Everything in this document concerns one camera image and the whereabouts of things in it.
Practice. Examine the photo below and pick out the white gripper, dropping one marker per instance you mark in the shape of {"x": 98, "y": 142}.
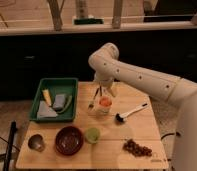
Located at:
{"x": 102, "y": 80}

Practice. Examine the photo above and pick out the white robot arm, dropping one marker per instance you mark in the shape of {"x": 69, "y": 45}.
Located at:
{"x": 176, "y": 91}

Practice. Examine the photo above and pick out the orange-red apple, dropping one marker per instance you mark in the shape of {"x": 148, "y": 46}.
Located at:
{"x": 105, "y": 101}

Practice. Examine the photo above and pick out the small metal cup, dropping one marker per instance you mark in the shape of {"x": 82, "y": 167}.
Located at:
{"x": 36, "y": 142}

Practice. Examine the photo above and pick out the green chili pepper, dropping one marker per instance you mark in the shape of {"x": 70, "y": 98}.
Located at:
{"x": 68, "y": 102}

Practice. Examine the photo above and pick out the grey sponge block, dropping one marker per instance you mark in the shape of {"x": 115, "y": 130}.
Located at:
{"x": 59, "y": 101}

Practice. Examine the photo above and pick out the green plastic tray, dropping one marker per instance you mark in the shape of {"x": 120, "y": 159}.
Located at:
{"x": 67, "y": 86}

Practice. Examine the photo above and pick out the grey folded cloth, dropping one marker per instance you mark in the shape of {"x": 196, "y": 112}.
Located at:
{"x": 44, "y": 111}

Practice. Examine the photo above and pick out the dark red bowl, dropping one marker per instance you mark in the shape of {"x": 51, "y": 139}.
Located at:
{"x": 69, "y": 140}

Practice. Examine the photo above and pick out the green box on shelf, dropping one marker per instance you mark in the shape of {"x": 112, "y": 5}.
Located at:
{"x": 86, "y": 21}

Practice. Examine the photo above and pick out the black pole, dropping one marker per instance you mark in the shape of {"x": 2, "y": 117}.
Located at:
{"x": 7, "y": 158}

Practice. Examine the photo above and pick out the white handled black brush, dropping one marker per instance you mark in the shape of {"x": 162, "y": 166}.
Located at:
{"x": 121, "y": 117}

